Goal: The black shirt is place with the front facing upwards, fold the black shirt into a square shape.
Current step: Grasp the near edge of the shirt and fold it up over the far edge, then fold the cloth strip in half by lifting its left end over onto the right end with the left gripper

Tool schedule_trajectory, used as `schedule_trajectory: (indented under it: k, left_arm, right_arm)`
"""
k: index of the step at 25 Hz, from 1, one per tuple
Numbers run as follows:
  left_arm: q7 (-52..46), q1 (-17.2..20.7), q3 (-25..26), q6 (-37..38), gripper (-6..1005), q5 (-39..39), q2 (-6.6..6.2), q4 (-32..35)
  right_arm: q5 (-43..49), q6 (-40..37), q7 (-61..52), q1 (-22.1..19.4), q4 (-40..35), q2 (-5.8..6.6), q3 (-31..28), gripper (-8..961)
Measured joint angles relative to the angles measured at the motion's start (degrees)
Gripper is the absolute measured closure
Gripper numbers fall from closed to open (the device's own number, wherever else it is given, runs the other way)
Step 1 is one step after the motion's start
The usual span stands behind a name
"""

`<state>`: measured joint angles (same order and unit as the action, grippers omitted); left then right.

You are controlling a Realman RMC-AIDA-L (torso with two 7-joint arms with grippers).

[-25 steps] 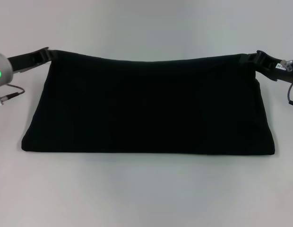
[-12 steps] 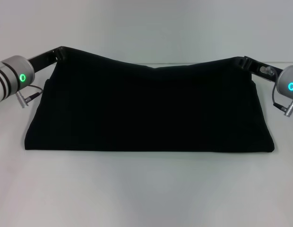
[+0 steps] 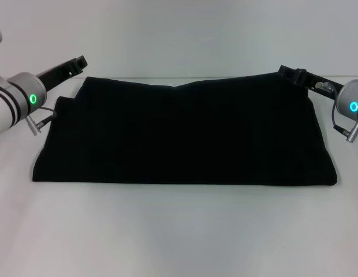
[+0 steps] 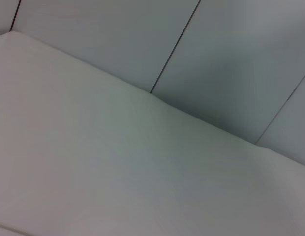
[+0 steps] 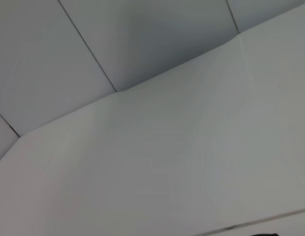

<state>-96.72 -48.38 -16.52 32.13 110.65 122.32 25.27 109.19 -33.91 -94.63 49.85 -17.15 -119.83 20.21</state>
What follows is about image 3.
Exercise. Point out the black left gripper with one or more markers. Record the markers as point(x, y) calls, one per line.
point(52, 76)

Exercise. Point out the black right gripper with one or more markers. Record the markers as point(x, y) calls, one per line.
point(326, 86)

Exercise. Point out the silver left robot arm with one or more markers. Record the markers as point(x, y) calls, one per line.
point(14, 98)

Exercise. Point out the black shirt with FREE print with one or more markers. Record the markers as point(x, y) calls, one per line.
point(182, 130)

